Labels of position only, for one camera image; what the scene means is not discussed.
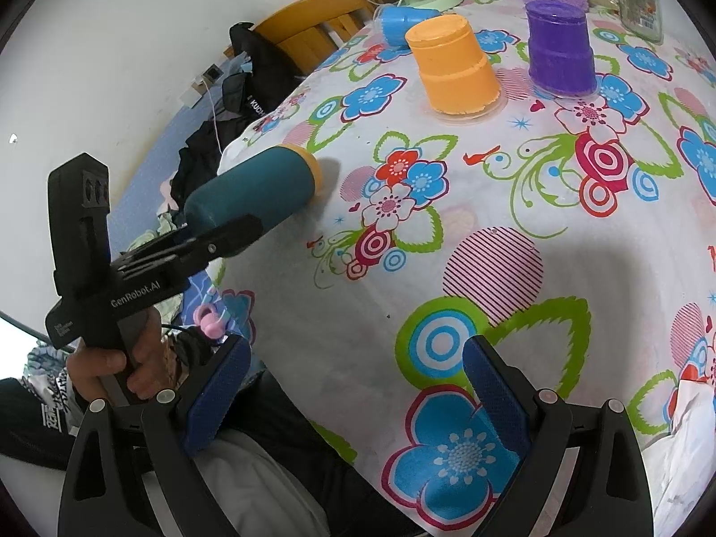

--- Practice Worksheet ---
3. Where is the teal cup with orange rim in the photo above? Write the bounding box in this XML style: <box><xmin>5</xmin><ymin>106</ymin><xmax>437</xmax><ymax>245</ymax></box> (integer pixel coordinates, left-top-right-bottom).
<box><xmin>183</xmin><ymin>145</ymin><xmax>323</xmax><ymax>236</ymax></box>

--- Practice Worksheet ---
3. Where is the blue plastic cup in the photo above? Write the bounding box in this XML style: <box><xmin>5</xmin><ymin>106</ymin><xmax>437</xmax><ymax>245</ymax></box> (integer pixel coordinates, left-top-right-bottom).
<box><xmin>376</xmin><ymin>5</ymin><xmax>440</xmax><ymax>47</ymax></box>

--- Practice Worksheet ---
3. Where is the orange plastic cup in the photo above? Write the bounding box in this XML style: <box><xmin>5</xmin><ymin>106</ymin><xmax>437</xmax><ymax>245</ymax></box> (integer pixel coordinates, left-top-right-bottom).
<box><xmin>405</xmin><ymin>13</ymin><xmax>501</xmax><ymax>116</ymax></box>

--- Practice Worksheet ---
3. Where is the purple plastic cup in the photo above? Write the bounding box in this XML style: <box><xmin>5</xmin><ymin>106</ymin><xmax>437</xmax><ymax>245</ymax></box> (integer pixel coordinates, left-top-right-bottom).
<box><xmin>525</xmin><ymin>0</ymin><xmax>597</xmax><ymax>97</ymax></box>

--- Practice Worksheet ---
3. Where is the person's left hand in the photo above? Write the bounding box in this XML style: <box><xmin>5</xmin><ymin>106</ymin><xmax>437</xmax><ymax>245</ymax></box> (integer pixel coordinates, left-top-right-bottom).
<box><xmin>67</xmin><ymin>308</ymin><xmax>175</xmax><ymax>402</ymax></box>

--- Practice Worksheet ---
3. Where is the floral tablecloth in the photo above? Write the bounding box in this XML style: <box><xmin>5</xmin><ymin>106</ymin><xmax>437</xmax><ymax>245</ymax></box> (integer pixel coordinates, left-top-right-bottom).
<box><xmin>218</xmin><ymin>0</ymin><xmax>715</xmax><ymax>536</ymax></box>

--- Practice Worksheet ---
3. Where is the black jacket on chair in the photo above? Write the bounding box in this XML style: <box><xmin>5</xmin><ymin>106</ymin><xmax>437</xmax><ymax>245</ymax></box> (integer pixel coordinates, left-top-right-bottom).
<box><xmin>169</xmin><ymin>22</ymin><xmax>302</xmax><ymax>212</ymax></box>

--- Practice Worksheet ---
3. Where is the orange wooden chair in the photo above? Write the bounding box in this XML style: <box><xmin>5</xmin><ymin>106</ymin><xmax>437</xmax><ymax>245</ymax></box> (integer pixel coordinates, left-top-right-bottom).
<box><xmin>254</xmin><ymin>0</ymin><xmax>394</xmax><ymax>75</ymax></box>

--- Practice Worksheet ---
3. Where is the clear glass jar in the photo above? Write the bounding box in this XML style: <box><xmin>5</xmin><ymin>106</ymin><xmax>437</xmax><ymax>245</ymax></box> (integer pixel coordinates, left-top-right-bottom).
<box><xmin>619</xmin><ymin>0</ymin><xmax>663</xmax><ymax>43</ymax></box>

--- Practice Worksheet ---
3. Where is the pink ring toy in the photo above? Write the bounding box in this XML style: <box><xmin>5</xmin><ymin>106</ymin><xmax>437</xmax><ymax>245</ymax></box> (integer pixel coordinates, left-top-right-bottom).
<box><xmin>193</xmin><ymin>303</ymin><xmax>226</xmax><ymax>341</ymax></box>

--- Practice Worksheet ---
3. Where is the white charging cable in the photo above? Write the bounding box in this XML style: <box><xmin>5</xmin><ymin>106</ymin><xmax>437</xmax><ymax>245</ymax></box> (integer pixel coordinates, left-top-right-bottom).
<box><xmin>200</xmin><ymin>79</ymin><xmax>228</xmax><ymax>158</ymax></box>

